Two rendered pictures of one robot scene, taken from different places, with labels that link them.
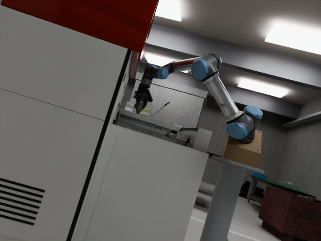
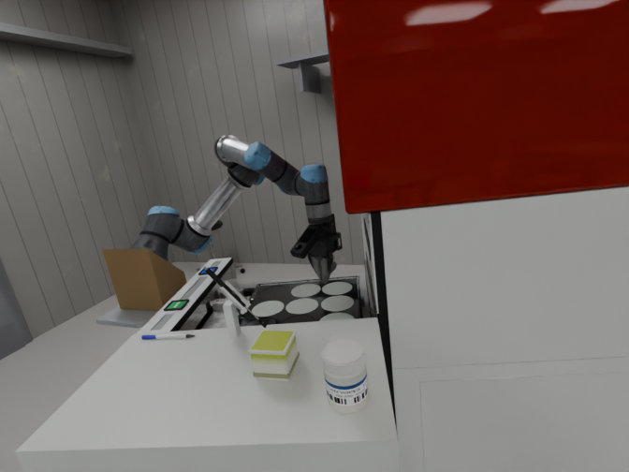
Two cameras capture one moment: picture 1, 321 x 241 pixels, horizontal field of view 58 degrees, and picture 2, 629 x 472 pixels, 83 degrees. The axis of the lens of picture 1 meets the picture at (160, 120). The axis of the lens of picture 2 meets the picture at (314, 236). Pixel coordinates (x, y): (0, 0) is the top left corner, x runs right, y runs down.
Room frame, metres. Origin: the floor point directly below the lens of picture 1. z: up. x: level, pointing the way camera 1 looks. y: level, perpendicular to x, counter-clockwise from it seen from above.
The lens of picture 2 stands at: (3.07, 0.40, 1.41)
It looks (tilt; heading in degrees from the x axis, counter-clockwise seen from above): 17 degrees down; 193
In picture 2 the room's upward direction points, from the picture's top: 7 degrees counter-clockwise
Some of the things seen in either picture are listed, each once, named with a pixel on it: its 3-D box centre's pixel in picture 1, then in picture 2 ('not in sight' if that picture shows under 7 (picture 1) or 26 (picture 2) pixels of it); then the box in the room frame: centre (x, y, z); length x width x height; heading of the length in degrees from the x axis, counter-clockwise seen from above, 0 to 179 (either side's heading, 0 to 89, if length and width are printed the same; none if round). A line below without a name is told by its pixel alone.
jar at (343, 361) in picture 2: (129, 107); (345, 375); (2.58, 0.30, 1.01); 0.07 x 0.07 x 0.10
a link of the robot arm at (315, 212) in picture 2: (146, 82); (317, 210); (2.05, 0.18, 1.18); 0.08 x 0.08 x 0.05
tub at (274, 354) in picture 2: (144, 113); (275, 355); (2.50, 0.16, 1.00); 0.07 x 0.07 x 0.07; 87
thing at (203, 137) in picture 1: (192, 138); (198, 306); (2.10, -0.26, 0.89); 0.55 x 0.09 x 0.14; 7
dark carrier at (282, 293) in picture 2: (144, 123); (302, 306); (2.12, 0.11, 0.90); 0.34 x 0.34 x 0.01; 7
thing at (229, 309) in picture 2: (159, 112); (236, 309); (2.38, 0.03, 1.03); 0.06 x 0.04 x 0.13; 97
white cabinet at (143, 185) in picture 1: (137, 189); not in sight; (2.21, 0.01, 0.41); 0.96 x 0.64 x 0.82; 7
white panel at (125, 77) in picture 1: (120, 94); (368, 242); (1.90, 0.31, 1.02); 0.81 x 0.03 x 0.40; 7
